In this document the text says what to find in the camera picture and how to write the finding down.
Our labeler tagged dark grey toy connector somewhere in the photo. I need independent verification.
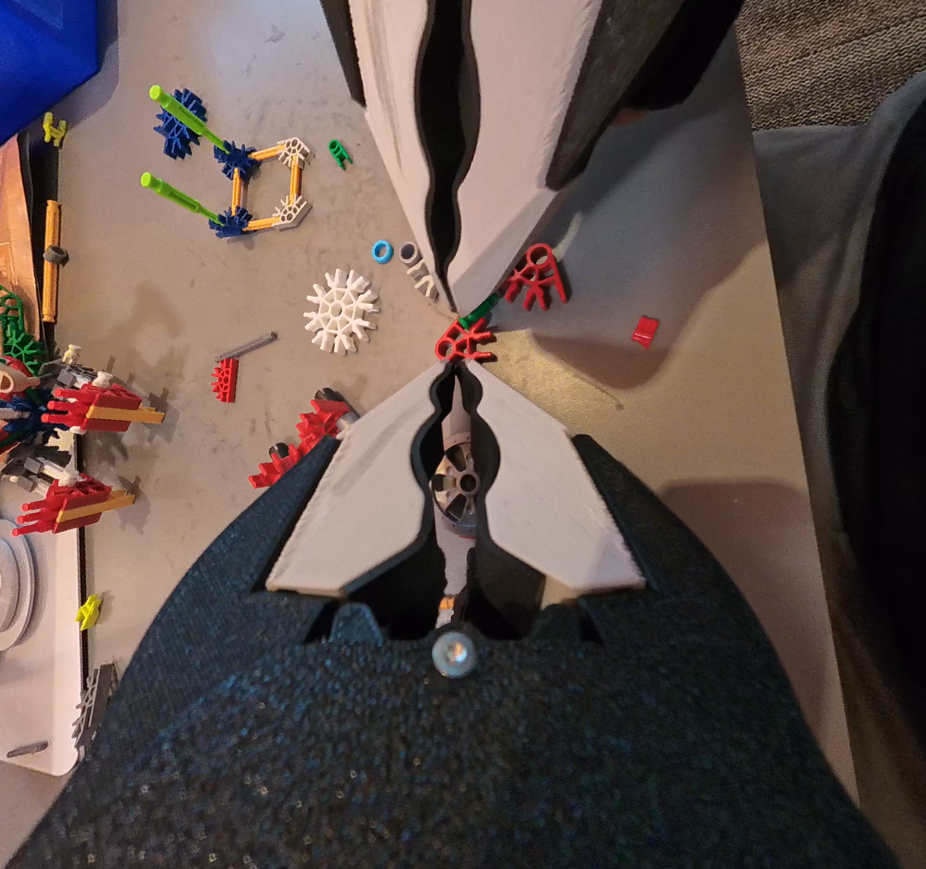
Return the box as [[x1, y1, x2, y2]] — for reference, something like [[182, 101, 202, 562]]
[[72, 663, 120, 761]]

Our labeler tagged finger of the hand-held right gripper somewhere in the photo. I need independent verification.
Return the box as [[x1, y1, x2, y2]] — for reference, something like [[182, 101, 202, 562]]
[[445, 0, 622, 314], [339, 0, 464, 313]]

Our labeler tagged white snowflake toy connector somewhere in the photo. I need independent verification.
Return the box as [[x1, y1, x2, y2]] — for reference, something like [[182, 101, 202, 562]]
[[304, 269, 381, 355]]

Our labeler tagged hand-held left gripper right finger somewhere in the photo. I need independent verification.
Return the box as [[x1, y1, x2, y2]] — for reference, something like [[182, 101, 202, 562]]
[[459, 363, 648, 601]]

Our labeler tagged blue plastic bin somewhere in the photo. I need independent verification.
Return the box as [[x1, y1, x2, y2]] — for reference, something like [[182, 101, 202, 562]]
[[0, 0, 121, 148]]

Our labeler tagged red toy axle assembly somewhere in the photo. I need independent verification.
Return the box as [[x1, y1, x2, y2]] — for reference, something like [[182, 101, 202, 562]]
[[248, 386, 360, 491]]

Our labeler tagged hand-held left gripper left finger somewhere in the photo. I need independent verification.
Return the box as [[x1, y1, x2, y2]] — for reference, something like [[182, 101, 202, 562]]
[[264, 363, 457, 598]]

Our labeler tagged white round stand base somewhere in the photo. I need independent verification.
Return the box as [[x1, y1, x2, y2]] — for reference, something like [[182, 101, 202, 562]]
[[0, 535, 37, 653]]

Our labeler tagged colourful construction toy model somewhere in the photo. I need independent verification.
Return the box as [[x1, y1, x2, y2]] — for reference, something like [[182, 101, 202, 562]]
[[0, 283, 167, 539]]

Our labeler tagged blue double toy connector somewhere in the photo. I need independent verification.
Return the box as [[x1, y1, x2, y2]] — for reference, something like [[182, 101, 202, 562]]
[[154, 90, 210, 160]]

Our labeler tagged long yellow toy rod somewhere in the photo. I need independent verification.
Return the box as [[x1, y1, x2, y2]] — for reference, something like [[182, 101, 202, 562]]
[[41, 199, 63, 325]]

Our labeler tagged silver toy wheel hub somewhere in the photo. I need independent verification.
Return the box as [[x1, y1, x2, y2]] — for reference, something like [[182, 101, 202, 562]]
[[428, 435, 493, 534]]

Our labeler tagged square toy rod frame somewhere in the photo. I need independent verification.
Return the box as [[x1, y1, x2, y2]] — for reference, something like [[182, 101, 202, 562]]
[[139, 84, 313, 241]]

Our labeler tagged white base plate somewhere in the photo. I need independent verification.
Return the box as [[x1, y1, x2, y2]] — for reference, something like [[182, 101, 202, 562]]
[[0, 515, 86, 777]]

